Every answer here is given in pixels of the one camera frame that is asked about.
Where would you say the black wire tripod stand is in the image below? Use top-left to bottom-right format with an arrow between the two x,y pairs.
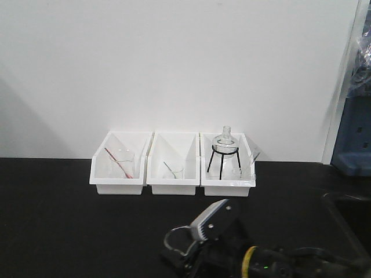
206,145 -> 241,180

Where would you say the round glass flask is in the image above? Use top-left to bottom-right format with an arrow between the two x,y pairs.
212,126 -> 239,155

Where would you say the left white storage bin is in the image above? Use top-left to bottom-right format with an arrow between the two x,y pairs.
89,131 -> 152,195

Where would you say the glass beaker in left bin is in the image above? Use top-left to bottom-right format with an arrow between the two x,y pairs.
111,148 -> 135,178

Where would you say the small beaker in middle bin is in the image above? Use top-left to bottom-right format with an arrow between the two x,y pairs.
163,164 -> 184,180

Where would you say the middle white storage bin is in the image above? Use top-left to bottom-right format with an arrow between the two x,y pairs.
146,131 -> 201,195

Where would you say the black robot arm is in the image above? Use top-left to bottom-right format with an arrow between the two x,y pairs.
161,199 -> 370,277

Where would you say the small beaker in bin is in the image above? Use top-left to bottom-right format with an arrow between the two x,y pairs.
231,165 -> 256,181
163,164 -> 184,180

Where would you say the clear glass beaker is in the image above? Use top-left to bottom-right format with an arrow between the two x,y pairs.
163,225 -> 194,257

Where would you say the blue lab equipment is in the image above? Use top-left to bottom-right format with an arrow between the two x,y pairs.
331,96 -> 370,177

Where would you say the small beaker in right bin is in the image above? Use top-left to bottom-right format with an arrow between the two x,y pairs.
231,165 -> 256,181

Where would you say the clear plastic bag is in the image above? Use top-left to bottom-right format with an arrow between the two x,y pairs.
347,15 -> 370,98

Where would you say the black sink basin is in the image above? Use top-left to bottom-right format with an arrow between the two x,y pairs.
322,193 -> 370,258

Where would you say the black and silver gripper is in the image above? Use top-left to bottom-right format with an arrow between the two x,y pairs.
160,199 -> 249,277

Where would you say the right white storage bin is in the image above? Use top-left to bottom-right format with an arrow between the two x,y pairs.
199,133 -> 256,197

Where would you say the green stirring rod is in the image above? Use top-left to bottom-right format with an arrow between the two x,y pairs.
163,162 -> 179,179

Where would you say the white storage bin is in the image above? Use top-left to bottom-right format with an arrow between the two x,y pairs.
89,131 -> 152,195
146,131 -> 201,195
199,133 -> 256,197

